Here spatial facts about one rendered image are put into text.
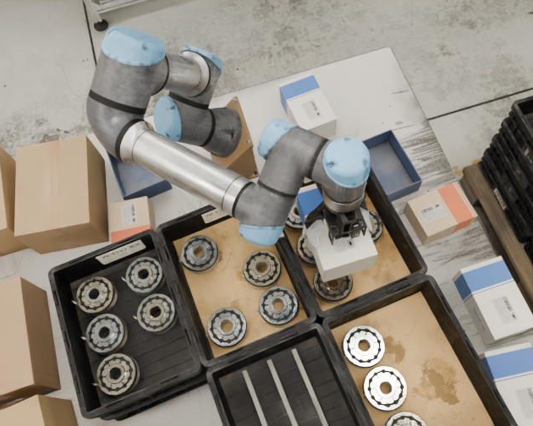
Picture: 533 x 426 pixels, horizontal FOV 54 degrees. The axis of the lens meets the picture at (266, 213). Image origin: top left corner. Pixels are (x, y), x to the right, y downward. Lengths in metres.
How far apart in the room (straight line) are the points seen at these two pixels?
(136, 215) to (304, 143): 0.86
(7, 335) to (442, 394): 1.12
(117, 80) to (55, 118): 1.91
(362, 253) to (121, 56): 0.62
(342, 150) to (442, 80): 2.01
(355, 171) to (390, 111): 1.00
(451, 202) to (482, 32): 1.60
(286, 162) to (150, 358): 0.75
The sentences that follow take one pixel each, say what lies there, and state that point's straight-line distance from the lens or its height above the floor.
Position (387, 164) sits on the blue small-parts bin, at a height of 0.70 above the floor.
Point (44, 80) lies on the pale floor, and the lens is 3.14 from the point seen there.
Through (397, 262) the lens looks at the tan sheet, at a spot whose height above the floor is 0.83.
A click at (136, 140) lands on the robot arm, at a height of 1.35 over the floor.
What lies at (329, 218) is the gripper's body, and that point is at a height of 1.25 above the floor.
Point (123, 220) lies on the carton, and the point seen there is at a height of 0.77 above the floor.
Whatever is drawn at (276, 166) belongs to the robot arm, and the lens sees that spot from 0.89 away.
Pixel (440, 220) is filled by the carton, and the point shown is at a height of 0.77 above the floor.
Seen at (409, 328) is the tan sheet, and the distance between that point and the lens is 1.41.
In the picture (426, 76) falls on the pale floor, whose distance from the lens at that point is 2.83.
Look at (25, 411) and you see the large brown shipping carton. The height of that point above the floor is 0.90.
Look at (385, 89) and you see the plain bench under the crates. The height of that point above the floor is 0.70.
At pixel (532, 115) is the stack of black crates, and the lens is 2.20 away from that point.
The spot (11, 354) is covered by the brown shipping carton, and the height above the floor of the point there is 0.86.
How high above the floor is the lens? 2.20
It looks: 66 degrees down
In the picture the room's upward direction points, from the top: 11 degrees counter-clockwise
